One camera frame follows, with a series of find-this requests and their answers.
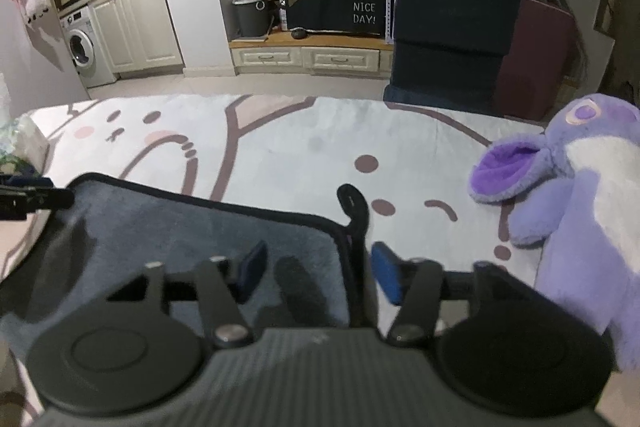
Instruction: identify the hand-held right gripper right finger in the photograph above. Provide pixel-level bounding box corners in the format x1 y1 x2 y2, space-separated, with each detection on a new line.
371 242 511 349

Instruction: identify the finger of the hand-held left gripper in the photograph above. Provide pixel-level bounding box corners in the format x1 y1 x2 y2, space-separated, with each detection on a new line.
0 174 76 222

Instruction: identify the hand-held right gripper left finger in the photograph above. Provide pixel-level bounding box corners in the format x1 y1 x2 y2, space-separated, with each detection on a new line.
106 241 268 350

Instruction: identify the grey towel with black trim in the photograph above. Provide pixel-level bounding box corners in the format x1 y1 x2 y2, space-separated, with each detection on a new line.
0 173 381 360

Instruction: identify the white cartoon printed blanket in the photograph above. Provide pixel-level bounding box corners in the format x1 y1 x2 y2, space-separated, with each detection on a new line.
0 93 640 427

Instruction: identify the white washing machine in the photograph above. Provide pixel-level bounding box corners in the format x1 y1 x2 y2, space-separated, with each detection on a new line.
59 5 119 88

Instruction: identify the white kitchen cabinet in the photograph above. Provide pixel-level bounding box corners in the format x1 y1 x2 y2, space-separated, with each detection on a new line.
88 0 185 74

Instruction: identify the purple plush toy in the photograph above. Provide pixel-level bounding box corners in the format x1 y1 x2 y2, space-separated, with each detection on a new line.
467 93 640 370

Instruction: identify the cream drawer platform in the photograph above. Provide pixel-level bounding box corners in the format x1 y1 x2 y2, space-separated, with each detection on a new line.
229 30 396 80

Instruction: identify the dark blue folding sofa chair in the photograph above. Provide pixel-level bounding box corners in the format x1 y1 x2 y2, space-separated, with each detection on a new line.
383 0 523 114

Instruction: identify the grey trash bin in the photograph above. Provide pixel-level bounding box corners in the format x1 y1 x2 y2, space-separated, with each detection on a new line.
232 0 273 40

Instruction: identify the maroon box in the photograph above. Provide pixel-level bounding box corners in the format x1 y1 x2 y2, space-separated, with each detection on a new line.
495 0 579 122

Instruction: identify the white plush wall ornament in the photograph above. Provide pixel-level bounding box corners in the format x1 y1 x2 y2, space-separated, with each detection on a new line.
24 0 51 24

